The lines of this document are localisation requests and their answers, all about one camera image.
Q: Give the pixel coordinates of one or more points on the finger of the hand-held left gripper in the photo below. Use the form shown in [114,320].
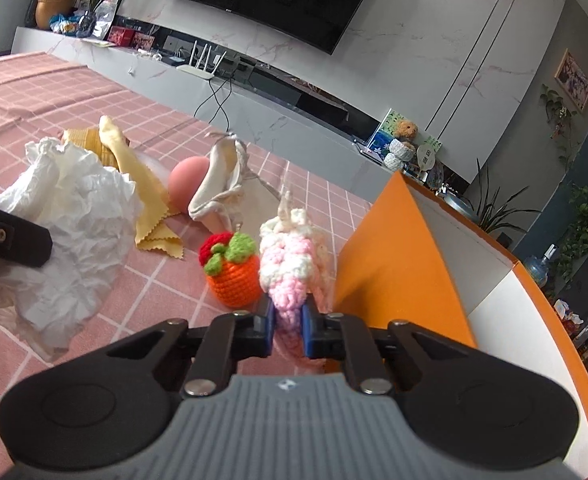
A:
[16,241]

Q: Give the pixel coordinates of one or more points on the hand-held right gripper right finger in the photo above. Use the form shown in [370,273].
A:
[308,331]

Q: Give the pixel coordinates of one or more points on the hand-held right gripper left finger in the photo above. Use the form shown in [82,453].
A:
[270,326]

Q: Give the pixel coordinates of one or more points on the pink white crochet toy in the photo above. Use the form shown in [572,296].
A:
[289,270]

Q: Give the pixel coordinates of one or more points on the white paper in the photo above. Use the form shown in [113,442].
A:
[89,210]

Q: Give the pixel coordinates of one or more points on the orange cardboard box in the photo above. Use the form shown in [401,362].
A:
[393,260]

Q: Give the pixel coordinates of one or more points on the orange crochet fruit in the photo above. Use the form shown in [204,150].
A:
[231,280]

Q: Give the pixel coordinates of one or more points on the yellow ribbed pad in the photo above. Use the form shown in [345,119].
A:
[81,141]

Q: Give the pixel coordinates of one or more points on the yellow cloth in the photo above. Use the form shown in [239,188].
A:
[146,195]

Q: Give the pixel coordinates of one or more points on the pink checked tablecloth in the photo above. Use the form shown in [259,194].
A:
[74,95]

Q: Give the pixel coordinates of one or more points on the pink ball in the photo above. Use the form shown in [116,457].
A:
[188,185]

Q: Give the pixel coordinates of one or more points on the grey marble television cabinet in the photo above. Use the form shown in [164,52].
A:
[299,125]

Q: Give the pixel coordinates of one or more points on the blue picture board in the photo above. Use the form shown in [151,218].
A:
[381,135]

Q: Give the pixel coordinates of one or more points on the yellow paper sheet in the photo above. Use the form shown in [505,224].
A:
[96,43]

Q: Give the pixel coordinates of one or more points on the white green hand fan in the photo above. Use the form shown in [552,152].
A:
[427,154]

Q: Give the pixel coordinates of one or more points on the blue snack bag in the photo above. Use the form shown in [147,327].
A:
[64,23]

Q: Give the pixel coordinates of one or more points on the long-leaf potted plant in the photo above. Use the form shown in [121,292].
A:
[493,207]

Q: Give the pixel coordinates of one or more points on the brown teddy bear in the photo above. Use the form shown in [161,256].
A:
[406,129]

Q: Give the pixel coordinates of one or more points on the red gift box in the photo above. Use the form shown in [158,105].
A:
[144,41]
[121,36]

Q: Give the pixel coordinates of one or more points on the golden vase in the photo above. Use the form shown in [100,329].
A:
[54,6]

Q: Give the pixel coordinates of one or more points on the black set-top box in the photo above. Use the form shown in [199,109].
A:
[274,84]

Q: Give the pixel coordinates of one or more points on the blue water bottle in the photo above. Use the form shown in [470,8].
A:
[541,262]

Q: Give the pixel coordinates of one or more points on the white router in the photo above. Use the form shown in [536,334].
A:
[196,72]

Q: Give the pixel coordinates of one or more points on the bushy green plant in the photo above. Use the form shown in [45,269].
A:
[586,230]

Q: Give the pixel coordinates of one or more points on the hanging ivy plant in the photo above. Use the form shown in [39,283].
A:
[556,110]

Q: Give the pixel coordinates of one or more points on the black picture frame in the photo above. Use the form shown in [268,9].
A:
[114,7]

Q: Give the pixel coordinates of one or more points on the framed wall picture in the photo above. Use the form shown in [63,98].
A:
[573,80]

